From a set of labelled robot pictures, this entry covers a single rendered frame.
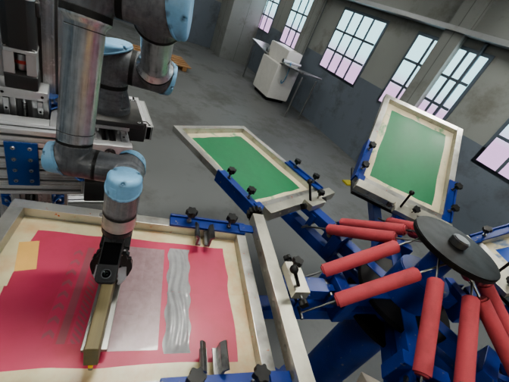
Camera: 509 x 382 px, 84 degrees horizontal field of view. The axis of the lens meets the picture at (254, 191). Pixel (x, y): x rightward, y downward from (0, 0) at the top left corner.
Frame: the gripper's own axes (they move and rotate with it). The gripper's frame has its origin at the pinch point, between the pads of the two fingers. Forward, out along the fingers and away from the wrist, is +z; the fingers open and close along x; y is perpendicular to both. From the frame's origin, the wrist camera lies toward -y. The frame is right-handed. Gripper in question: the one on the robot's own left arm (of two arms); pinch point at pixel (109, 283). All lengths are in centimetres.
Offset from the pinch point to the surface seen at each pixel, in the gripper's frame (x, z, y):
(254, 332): -41.9, 1.9, -13.2
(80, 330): 4.2, 5.1, -10.4
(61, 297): 10.8, 4.9, -1.5
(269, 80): -227, 42, 591
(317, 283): -67, -4, 1
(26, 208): 28.5, 0.8, 26.6
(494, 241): -188, -19, 25
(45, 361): 9.3, 5.3, -17.6
